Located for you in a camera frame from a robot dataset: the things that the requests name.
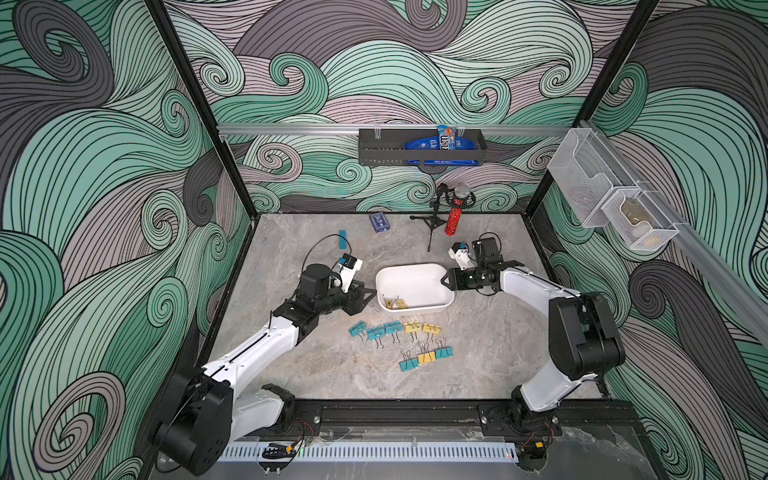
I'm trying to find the red glitter microphone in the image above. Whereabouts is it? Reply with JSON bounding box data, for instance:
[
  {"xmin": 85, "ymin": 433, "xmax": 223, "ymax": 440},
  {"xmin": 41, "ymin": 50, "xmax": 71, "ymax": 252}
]
[{"xmin": 445, "ymin": 183, "xmax": 476, "ymax": 236}]

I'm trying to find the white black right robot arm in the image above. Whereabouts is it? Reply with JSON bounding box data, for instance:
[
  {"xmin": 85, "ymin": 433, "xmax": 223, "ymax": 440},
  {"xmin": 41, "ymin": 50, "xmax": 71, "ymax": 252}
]
[{"xmin": 441, "ymin": 238, "xmax": 626, "ymax": 430}]

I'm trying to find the aluminium wall rail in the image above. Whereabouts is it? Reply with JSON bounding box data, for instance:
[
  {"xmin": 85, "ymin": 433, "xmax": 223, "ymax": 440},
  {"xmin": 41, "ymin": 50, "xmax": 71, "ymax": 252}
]
[
  {"xmin": 217, "ymin": 122, "xmax": 570, "ymax": 137},
  {"xmin": 578, "ymin": 120, "xmax": 767, "ymax": 346}
]

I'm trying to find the white plastic storage box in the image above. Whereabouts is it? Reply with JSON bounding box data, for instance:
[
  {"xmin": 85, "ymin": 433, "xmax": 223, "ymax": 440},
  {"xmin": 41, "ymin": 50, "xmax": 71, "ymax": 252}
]
[{"xmin": 375, "ymin": 263, "xmax": 455, "ymax": 315}]

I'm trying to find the black left corner post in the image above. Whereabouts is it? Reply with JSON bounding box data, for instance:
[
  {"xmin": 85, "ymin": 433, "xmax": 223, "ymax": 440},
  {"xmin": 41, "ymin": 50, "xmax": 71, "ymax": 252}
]
[{"xmin": 145, "ymin": 0, "xmax": 259, "ymax": 222}]

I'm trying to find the black wall shelf basket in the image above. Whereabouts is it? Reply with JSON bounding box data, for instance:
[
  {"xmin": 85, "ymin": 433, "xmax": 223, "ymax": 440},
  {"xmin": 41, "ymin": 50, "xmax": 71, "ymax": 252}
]
[{"xmin": 358, "ymin": 127, "xmax": 488, "ymax": 166}]

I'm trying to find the black corner frame post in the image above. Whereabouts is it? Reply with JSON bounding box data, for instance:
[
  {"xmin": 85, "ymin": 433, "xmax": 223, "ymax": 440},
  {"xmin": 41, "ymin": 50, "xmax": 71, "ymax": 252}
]
[{"xmin": 522, "ymin": 0, "xmax": 659, "ymax": 223}]

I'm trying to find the blue card box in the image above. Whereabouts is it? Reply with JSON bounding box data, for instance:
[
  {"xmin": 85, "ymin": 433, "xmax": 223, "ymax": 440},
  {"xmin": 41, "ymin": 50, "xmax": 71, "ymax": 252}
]
[{"xmin": 369, "ymin": 212, "xmax": 391, "ymax": 233}]

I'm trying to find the small clear wall bin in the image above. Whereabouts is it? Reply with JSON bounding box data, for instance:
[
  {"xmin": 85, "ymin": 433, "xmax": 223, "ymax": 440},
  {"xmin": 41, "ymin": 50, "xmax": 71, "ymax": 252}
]
[{"xmin": 601, "ymin": 187, "xmax": 679, "ymax": 252}]

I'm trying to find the blue package in shelf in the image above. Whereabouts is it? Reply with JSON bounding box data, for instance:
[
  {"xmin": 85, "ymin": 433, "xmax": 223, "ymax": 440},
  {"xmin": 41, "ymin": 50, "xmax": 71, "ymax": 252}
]
[{"xmin": 404, "ymin": 136, "xmax": 480, "ymax": 166}]

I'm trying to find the clear plastic wall bin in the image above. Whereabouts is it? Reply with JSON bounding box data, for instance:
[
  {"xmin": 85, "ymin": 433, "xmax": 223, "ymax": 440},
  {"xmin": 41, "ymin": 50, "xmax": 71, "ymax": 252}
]
[{"xmin": 548, "ymin": 128, "xmax": 629, "ymax": 228}]

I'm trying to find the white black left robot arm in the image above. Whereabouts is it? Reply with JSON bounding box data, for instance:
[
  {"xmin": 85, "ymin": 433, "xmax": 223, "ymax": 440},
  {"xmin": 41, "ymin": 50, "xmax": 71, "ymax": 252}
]
[{"xmin": 152, "ymin": 253, "xmax": 376, "ymax": 476}]

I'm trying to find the black microphone tripod stand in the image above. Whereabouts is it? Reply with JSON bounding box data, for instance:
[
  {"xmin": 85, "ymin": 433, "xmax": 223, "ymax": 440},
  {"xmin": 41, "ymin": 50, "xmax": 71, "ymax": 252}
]
[{"xmin": 409, "ymin": 184, "xmax": 449, "ymax": 252}]

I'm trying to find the teal binder clip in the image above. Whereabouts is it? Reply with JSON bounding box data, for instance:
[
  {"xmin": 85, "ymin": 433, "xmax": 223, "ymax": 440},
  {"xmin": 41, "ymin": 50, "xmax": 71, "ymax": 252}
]
[
  {"xmin": 384, "ymin": 321, "xmax": 404, "ymax": 343},
  {"xmin": 349, "ymin": 321, "xmax": 368, "ymax": 341},
  {"xmin": 434, "ymin": 339, "xmax": 454, "ymax": 360},
  {"xmin": 366, "ymin": 326, "xmax": 386, "ymax": 349},
  {"xmin": 399, "ymin": 351, "xmax": 419, "ymax": 372}
]

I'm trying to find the right aluminium wall rail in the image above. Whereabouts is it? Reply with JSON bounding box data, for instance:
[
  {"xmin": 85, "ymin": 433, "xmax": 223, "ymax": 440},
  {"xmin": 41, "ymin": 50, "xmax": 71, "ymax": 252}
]
[{"xmin": 578, "ymin": 120, "xmax": 767, "ymax": 346}]

